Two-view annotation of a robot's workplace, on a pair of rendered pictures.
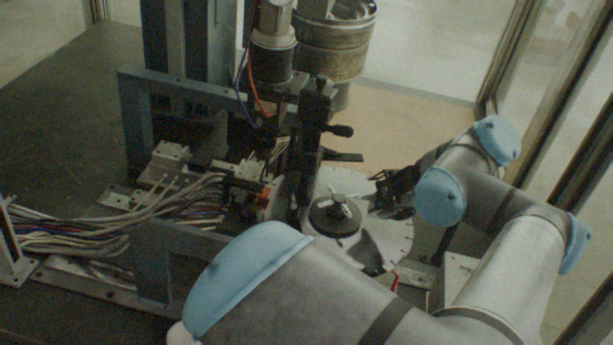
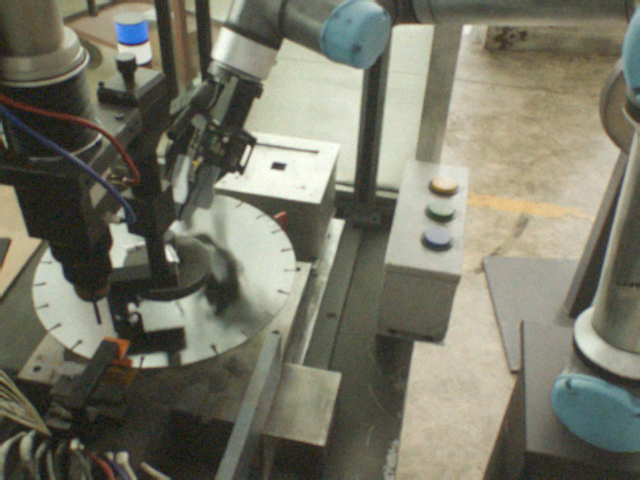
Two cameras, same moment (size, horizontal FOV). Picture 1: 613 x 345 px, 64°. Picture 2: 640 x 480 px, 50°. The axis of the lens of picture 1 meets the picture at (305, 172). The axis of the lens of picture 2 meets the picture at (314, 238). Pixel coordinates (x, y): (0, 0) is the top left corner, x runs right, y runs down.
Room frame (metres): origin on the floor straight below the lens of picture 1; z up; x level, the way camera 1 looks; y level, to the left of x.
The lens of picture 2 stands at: (0.51, 0.56, 1.55)
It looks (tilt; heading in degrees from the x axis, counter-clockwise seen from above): 40 degrees down; 274
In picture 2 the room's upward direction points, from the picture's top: 2 degrees clockwise
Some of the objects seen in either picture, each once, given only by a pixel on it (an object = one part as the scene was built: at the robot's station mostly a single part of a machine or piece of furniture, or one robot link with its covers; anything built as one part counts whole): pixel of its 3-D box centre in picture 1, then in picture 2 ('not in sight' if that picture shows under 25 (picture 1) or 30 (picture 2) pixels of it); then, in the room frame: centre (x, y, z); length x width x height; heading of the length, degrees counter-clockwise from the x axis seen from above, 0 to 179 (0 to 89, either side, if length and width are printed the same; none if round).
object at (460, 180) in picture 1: (461, 191); (343, 20); (0.54, -0.22, 1.23); 0.11 x 0.11 x 0.08; 59
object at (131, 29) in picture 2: not in sight; (131, 28); (0.85, -0.36, 1.14); 0.05 x 0.04 x 0.03; 173
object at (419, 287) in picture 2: not in sight; (424, 247); (0.39, -0.31, 0.82); 0.28 x 0.11 x 0.15; 83
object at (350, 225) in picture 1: (336, 212); (166, 259); (0.74, -0.07, 0.96); 0.11 x 0.11 x 0.03
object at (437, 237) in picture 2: not in sight; (437, 240); (0.38, -0.24, 0.90); 0.04 x 0.04 x 0.02
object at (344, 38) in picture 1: (322, 53); not in sight; (1.53, 0.01, 0.93); 0.31 x 0.31 x 0.36
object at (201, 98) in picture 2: (331, 122); (175, 108); (0.70, -0.03, 1.21); 0.08 x 0.06 x 0.03; 83
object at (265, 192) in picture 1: (245, 194); (100, 387); (0.77, 0.12, 0.95); 0.10 x 0.03 x 0.07; 83
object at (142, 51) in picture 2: not in sight; (134, 49); (0.85, -0.36, 1.11); 0.05 x 0.04 x 0.03; 173
